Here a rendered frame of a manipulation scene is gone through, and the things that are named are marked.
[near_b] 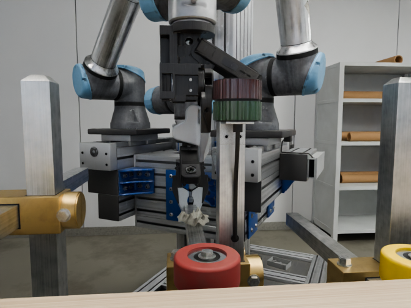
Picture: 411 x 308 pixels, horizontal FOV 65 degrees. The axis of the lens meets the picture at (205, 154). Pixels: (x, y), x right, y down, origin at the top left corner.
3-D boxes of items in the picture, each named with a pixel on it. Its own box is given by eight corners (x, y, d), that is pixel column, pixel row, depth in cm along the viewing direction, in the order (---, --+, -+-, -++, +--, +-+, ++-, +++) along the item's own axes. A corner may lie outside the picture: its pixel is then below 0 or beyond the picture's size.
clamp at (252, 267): (167, 284, 49) (167, 252, 49) (255, 280, 50) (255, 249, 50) (166, 305, 44) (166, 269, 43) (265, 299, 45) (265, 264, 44)
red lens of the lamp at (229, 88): (210, 101, 43) (210, 84, 43) (254, 101, 43) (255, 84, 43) (216, 98, 37) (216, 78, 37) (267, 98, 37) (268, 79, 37)
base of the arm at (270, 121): (240, 129, 115) (240, 100, 114) (283, 129, 108) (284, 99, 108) (224, 129, 101) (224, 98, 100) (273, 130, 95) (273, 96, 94)
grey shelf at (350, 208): (311, 228, 324) (316, 70, 308) (396, 226, 332) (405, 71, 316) (332, 245, 279) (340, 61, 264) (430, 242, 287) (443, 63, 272)
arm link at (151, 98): (172, 115, 97) (198, 114, 90) (140, 114, 89) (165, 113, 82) (172, 88, 96) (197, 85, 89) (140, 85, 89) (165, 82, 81)
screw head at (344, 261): (334, 261, 50) (334, 254, 50) (347, 261, 50) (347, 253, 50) (340, 267, 48) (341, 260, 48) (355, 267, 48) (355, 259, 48)
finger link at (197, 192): (200, 215, 87) (200, 181, 86) (202, 222, 82) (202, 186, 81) (189, 216, 87) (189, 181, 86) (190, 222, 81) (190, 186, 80)
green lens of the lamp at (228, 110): (210, 120, 43) (210, 103, 43) (254, 120, 44) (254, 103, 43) (216, 120, 37) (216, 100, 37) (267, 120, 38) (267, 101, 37)
